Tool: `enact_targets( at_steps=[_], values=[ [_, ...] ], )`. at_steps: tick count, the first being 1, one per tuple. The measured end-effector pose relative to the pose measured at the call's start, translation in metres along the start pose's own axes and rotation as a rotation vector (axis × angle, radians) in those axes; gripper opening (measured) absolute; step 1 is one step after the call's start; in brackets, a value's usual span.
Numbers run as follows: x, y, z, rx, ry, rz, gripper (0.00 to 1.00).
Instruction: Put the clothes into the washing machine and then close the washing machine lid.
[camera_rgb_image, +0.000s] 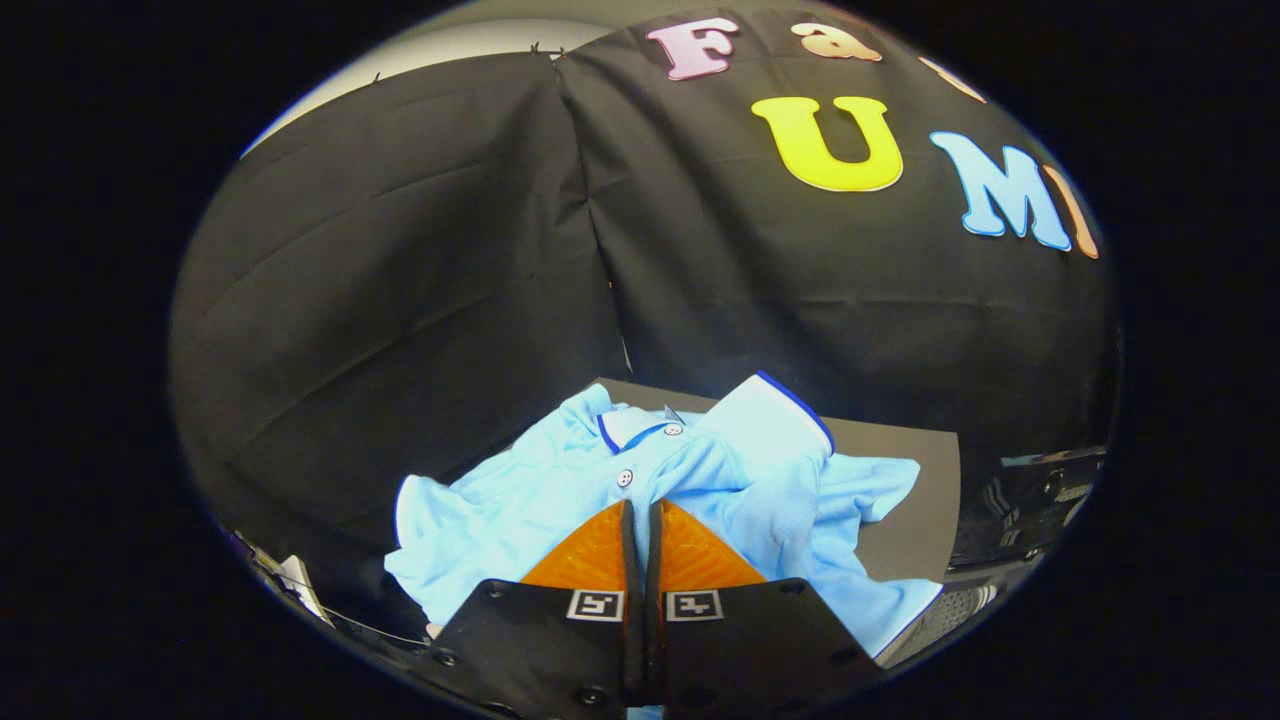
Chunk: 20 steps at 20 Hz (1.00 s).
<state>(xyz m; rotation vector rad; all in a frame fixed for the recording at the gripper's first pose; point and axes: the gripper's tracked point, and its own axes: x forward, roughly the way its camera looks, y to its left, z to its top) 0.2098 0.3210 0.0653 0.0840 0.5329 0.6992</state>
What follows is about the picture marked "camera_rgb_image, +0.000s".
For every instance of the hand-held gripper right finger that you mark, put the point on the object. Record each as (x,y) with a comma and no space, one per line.
(760,645)

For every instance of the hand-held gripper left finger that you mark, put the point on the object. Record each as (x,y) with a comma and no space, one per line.
(545,650)

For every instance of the light blue polo shirt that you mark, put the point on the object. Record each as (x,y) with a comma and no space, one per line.
(500,520)

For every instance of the grey cabinet with black top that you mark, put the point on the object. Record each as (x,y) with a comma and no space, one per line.
(910,480)

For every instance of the black backdrop cloth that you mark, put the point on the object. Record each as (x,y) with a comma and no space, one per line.
(420,300)

